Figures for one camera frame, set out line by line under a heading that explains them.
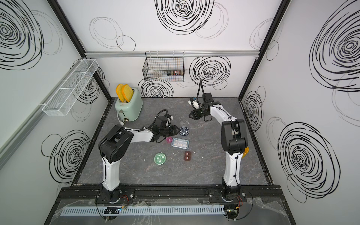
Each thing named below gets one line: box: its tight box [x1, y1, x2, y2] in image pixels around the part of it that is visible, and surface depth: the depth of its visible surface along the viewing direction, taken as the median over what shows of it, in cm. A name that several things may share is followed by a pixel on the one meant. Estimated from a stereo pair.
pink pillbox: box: [165, 136, 173, 143], surface depth 95 cm
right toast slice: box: [121, 84, 134, 103], surface depth 100 cm
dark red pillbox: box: [184, 150, 191, 162], surface depth 88 cm
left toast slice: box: [115, 83, 125, 103], surface depth 97 cm
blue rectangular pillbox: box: [171, 137, 190, 150], surface depth 94 cm
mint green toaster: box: [114, 87, 143, 122], surface depth 99 cm
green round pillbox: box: [153, 152, 167, 165], surface depth 88 cm
